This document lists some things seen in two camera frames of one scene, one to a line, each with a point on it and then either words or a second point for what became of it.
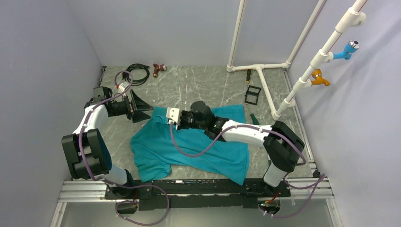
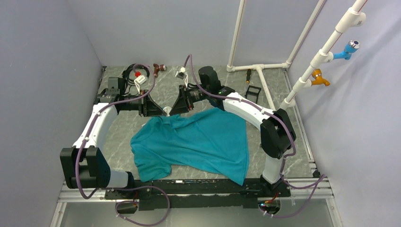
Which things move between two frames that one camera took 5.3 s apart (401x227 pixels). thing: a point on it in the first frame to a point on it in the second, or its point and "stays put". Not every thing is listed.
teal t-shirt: x=159 y=144 stays put
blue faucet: x=351 y=47 stays put
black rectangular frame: x=252 y=94 stays put
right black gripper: x=181 y=126 to x=180 y=105
